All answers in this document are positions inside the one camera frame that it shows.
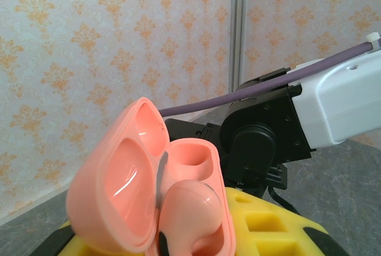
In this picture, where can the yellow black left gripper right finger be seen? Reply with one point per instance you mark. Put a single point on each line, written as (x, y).
(268, 232)

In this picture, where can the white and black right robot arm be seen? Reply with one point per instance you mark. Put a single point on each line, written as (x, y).
(342, 104)

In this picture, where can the aluminium frame post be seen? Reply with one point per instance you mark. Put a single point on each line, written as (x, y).
(238, 15)

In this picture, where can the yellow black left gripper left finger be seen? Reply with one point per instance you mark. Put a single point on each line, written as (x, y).
(68, 241)

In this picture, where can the pink earbud charging case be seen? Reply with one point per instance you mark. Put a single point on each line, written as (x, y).
(119, 178)

